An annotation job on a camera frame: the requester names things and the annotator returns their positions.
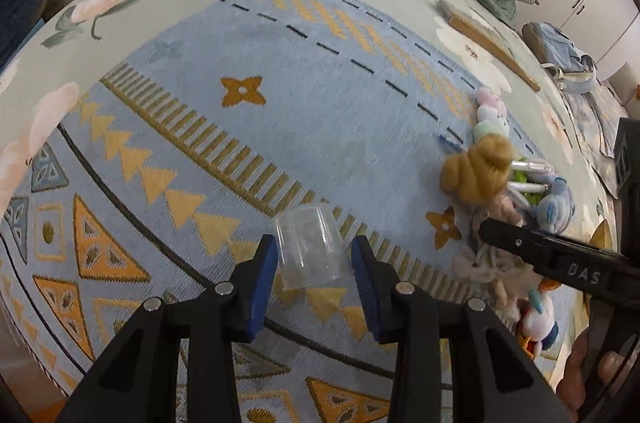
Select green plastic toy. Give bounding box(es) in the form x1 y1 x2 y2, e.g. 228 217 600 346
512 170 540 204

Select white capped pen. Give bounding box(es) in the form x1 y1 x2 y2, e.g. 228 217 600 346
510 158 554 172

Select light blue bag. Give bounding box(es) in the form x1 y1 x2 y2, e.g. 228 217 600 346
521 22 601 95

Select long wooden brush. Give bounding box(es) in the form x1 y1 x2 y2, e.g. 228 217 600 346
447 14 542 93

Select white duck plush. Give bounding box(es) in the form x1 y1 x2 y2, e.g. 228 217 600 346
515 278 560 355

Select tan curly plush toy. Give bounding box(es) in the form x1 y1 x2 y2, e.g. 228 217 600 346
440 134 514 205

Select pastel caterpillar plush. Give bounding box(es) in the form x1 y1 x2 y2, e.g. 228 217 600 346
472 87 512 142

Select blue capped pen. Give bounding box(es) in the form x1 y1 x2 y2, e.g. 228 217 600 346
437 133 471 153

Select blue plush toy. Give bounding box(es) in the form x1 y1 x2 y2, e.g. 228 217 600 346
531 176 576 234

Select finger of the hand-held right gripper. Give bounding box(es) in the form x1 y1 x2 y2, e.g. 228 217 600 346
478 217 559 278

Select person's right hand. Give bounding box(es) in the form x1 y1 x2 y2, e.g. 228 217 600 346
554 330 637 410

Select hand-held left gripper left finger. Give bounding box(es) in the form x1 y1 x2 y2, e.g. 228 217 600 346
55 234 279 423

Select clear plastic cup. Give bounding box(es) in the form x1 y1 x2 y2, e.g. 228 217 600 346
275 203 349 292

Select blue patterned pillowcase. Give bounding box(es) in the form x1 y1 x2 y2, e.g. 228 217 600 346
560 82 627 200

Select beige cloth doll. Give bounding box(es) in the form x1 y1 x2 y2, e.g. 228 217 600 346
452 193 540 320

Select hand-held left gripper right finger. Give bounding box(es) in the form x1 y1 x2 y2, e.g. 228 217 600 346
351 235 576 423

